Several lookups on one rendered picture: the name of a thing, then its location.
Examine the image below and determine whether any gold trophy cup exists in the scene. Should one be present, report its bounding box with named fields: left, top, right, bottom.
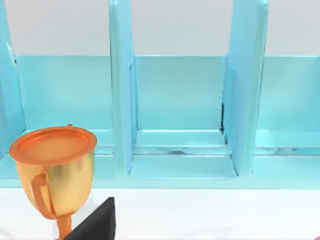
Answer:
left=9, top=123, right=98, bottom=240

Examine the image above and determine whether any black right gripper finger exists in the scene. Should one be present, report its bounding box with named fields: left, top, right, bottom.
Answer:
left=62, top=196, right=118, bottom=240

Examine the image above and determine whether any light blue rack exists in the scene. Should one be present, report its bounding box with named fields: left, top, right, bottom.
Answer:
left=0, top=0, right=320, bottom=190

